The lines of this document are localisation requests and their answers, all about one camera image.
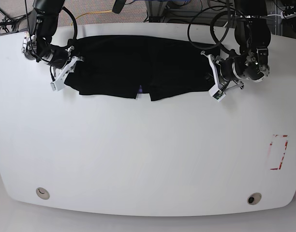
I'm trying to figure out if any black cylinder on floor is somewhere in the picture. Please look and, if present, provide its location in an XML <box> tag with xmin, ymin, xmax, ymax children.
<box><xmin>112</xmin><ymin>0</ymin><xmax>126</xmax><ymax>14</ymax></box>

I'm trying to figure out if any yellow cable on floor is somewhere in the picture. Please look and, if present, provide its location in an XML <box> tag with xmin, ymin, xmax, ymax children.
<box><xmin>71</xmin><ymin>10</ymin><xmax>114</xmax><ymax>26</ymax></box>

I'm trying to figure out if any aluminium frame base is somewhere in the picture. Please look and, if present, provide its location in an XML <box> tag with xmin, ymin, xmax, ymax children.
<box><xmin>145</xmin><ymin>0</ymin><xmax>168</xmax><ymax>23</ymax></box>

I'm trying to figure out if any left table cable grommet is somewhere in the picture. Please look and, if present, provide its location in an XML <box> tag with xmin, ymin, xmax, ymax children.
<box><xmin>36</xmin><ymin>188</ymin><xmax>50</xmax><ymax>200</ymax></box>

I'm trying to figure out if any white power strip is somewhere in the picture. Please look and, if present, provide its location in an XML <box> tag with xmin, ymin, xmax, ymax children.
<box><xmin>281</xmin><ymin>5</ymin><xmax>296</xmax><ymax>19</ymax></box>

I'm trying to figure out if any black tripod stand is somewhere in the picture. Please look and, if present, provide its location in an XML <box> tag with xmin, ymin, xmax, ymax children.
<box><xmin>0</xmin><ymin>6</ymin><xmax>31</xmax><ymax>35</ymax></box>

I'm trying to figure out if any red tape rectangle marking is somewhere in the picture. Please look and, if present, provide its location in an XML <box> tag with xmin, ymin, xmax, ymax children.
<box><xmin>267</xmin><ymin>134</ymin><xmax>289</xmax><ymax>170</ymax></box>

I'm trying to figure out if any right table cable grommet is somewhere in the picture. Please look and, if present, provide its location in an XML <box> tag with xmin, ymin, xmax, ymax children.
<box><xmin>247</xmin><ymin>192</ymin><xmax>262</xmax><ymax>205</ymax></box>

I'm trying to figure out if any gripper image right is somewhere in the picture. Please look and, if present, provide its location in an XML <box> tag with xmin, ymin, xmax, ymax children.
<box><xmin>201</xmin><ymin>47</ymin><xmax>270</xmax><ymax>93</ymax></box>

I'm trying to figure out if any table cable grommet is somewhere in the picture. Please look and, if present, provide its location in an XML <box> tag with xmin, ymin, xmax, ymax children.
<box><xmin>36</xmin><ymin>188</ymin><xmax>50</xmax><ymax>200</ymax></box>
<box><xmin>247</xmin><ymin>192</ymin><xmax>262</xmax><ymax>205</ymax></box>

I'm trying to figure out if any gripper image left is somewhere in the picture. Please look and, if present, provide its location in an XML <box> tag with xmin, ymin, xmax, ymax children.
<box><xmin>22</xmin><ymin>32</ymin><xmax>84</xmax><ymax>81</ymax></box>

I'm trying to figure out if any black printed T-shirt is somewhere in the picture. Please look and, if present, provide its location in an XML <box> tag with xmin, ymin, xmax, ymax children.
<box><xmin>65</xmin><ymin>35</ymin><xmax>214</xmax><ymax>101</ymax></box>

